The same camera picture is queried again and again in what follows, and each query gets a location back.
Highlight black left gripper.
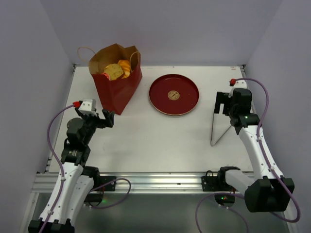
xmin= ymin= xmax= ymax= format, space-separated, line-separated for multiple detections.
xmin=75 ymin=107 xmax=114 ymax=145

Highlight red paper bag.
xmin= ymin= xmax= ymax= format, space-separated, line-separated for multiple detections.
xmin=88 ymin=44 xmax=142 ymax=115

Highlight metal tongs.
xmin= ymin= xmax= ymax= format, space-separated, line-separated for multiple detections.
xmin=210 ymin=113 xmax=231 ymax=147

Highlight round seeded bread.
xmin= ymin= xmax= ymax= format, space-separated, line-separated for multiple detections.
xmin=104 ymin=64 xmax=124 ymax=81

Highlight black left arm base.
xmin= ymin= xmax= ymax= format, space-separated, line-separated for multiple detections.
xmin=84 ymin=176 xmax=117 ymax=206

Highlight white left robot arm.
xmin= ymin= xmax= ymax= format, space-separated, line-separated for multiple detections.
xmin=28 ymin=110 xmax=115 ymax=233

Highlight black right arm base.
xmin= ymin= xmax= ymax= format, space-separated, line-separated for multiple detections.
xmin=201 ymin=167 xmax=236 ymax=207

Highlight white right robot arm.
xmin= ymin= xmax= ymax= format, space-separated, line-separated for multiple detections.
xmin=214 ymin=88 xmax=294 ymax=213

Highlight round red tray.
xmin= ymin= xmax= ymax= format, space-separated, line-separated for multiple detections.
xmin=149 ymin=74 xmax=199 ymax=116

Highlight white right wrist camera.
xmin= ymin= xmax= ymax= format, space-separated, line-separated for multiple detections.
xmin=229 ymin=79 xmax=247 ymax=96

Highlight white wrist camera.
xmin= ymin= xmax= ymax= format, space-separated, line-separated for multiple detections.
xmin=229 ymin=79 xmax=247 ymax=96
xmin=72 ymin=99 xmax=97 ymax=116

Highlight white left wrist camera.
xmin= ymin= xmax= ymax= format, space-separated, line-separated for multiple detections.
xmin=72 ymin=99 xmax=97 ymax=116

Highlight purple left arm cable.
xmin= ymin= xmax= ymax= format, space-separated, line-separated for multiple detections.
xmin=36 ymin=104 xmax=132 ymax=233

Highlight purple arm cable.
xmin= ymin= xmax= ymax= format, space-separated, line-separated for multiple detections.
xmin=36 ymin=104 xmax=132 ymax=233
xmin=195 ymin=78 xmax=301 ymax=233

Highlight aluminium front rail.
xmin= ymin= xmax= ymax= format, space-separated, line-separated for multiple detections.
xmin=31 ymin=172 xmax=205 ymax=194

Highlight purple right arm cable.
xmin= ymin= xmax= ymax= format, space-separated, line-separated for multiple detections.
xmin=195 ymin=78 xmax=301 ymax=233

